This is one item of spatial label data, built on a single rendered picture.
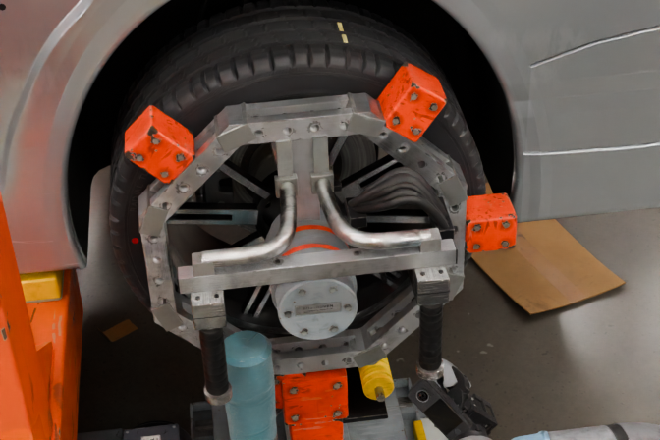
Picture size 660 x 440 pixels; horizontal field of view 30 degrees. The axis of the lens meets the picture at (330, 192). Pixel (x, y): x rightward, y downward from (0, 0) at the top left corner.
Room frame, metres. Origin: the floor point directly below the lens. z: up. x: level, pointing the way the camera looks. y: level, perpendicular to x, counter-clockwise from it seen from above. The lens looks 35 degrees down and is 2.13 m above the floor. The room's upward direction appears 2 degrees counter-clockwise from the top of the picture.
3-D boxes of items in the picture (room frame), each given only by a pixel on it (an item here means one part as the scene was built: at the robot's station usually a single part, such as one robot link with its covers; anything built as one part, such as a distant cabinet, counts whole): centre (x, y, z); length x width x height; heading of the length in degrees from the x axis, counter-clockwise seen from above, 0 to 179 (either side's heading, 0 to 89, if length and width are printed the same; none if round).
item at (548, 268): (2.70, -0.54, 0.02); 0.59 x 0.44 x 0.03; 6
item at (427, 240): (1.55, -0.07, 1.03); 0.19 x 0.18 x 0.11; 6
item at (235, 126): (1.66, 0.04, 0.85); 0.54 x 0.07 x 0.54; 96
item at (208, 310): (1.44, 0.19, 0.93); 0.09 x 0.05 x 0.05; 6
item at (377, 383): (1.77, -0.06, 0.51); 0.29 x 0.06 x 0.06; 6
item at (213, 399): (1.41, 0.19, 0.83); 0.04 x 0.04 x 0.16
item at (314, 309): (1.59, 0.04, 0.85); 0.21 x 0.14 x 0.14; 6
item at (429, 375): (1.44, -0.15, 0.83); 0.04 x 0.04 x 0.16
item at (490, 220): (1.70, -0.27, 0.85); 0.09 x 0.08 x 0.07; 96
